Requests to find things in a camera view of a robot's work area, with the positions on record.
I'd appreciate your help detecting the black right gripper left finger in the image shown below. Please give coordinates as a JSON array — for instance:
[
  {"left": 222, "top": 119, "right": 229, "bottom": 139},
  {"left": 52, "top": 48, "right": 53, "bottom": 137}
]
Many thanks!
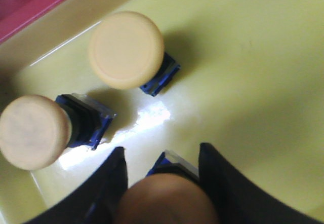
[{"left": 26, "top": 146, "right": 128, "bottom": 223}]

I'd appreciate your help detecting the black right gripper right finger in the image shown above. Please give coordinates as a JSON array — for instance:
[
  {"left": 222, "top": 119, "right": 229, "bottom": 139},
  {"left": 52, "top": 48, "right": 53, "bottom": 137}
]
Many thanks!
[{"left": 198, "top": 142, "right": 319, "bottom": 223}]

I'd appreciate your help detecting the yellow push button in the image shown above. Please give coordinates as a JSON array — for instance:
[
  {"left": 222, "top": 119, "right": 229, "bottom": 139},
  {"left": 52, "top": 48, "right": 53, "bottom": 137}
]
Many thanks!
[
  {"left": 89, "top": 11, "right": 181, "bottom": 97},
  {"left": 113, "top": 151, "right": 220, "bottom": 223},
  {"left": 1, "top": 93, "right": 116, "bottom": 171}
]

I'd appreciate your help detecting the yellow plastic tray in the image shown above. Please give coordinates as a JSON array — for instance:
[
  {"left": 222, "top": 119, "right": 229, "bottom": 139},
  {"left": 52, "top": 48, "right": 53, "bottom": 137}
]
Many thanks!
[{"left": 1, "top": 0, "right": 323, "bottom": 223}]

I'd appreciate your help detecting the red plastic tray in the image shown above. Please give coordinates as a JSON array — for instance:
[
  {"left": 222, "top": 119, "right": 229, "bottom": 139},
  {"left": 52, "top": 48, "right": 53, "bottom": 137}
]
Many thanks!
[{"left": 1, "top": 0, "right": 64, "bottom": 43}]

